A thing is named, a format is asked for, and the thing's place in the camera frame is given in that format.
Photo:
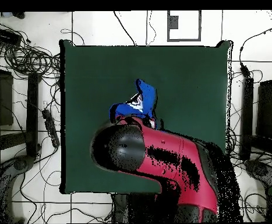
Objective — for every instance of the black electronics box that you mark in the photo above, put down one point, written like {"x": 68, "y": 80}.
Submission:
{"x": 5, "y": 36}

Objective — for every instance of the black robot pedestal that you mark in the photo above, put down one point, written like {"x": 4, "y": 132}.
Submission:
{"x": 131, "y": 207}

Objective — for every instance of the dark monitor panel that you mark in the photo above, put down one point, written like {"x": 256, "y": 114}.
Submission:
{"x": 270, "y": 109}
{"x": 4, "y": 98}

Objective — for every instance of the black power strip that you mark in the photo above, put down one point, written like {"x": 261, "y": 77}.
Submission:
{"x": 49, "y": 128}

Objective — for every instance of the black stand beam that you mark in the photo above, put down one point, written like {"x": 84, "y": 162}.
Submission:
{"x": 247, "y": 116}
{"x": 32, "y": 105}

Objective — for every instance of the grey rectangular frame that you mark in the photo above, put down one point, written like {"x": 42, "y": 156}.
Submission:
{"x": 168, "y": 35}

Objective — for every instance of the blue printed shirt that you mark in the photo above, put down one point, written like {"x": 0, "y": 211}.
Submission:
{"x": 147, "y": 93}

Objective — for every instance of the grey chair base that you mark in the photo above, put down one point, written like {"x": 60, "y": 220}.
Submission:
{"x": 21, "y": 163}
{"x": 261, "y": 170}

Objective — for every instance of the dark green tablecloth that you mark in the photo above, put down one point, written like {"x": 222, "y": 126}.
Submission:
{"x": 91, "y": 70}

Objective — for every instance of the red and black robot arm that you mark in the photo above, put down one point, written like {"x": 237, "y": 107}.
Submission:
{"x": 168, "y": 144}

